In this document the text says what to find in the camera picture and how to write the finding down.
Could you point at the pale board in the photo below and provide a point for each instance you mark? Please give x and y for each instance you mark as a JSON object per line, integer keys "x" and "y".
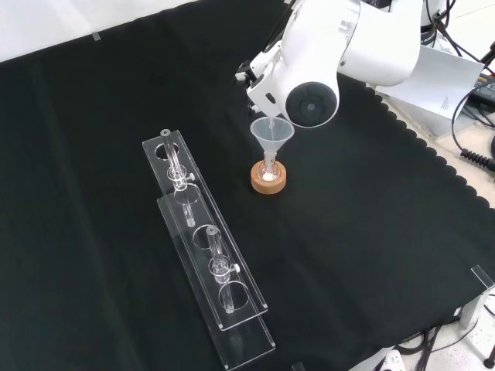
{"x": 444, "y": 85}

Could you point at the white power strip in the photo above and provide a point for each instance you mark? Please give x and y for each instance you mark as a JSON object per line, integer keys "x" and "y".
{"x": 392, "y": 361}

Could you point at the white NaCl powder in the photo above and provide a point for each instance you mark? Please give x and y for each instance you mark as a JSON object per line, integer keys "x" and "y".
{"x": 267, "y": 178}

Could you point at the black power supply box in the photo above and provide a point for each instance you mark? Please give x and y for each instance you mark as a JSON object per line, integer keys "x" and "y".
{"x": 485, "y": 87}

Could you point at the small grey tape piece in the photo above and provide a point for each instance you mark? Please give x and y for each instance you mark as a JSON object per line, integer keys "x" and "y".
{"x": 96, "y": 36}

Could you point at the small glass round-bottom flask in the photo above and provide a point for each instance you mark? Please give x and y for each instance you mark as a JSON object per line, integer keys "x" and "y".
{"x": 268, "y": 172}

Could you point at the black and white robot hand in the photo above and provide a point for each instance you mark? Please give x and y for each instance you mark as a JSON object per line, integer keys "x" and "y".
{"x": 267, "y": 90}

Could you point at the clear plastic funnel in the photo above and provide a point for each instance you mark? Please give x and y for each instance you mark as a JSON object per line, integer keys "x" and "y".
{"x": 270, "y": 137}

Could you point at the black cloth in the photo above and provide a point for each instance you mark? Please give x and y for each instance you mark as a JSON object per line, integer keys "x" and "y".
{"x": 116, "y": 193}

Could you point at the clear acrylic funnel stand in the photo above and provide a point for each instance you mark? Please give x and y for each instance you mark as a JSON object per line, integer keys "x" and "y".
{"x": 216, "y": 270}

